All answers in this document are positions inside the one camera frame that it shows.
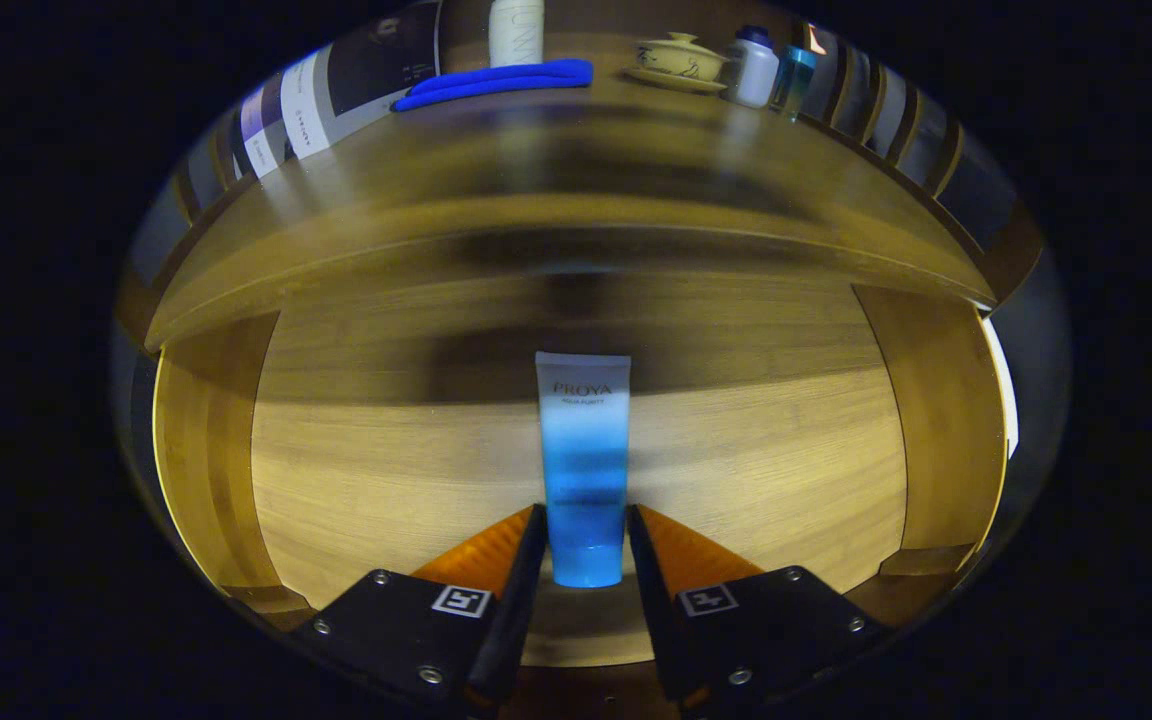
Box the brown wooden cabinet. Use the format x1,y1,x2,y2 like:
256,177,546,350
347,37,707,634
116,0,1047,351

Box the teal transparent bottle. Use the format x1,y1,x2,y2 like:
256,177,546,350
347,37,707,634
769,45,818,121

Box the blue and white cosmetic tube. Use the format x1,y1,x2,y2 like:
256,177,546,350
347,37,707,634
534,351,633,589

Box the thick white book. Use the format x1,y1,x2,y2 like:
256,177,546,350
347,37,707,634
279,0,442,161

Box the yellow lidded teacup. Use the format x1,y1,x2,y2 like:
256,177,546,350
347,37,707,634
623,31,732,96

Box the white pump bottle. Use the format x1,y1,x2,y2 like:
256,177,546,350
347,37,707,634
488,0,547,69

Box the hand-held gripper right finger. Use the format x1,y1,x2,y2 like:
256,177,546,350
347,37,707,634
626,502,894,716

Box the brown wooden countertop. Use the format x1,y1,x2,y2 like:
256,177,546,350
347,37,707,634
141,60,997,351

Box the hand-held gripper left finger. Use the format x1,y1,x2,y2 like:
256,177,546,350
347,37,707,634
284,502,550,716

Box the blue folded cloth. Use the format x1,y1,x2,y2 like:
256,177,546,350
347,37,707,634
391,58,595,113

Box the white bottle with blue cap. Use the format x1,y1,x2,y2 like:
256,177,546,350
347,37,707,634
728,25,780,109

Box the brown wooden drawer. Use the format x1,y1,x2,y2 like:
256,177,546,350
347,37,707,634
151,270,1012,671

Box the thin purple book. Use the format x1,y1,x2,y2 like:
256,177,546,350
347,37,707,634
239,75,289,179

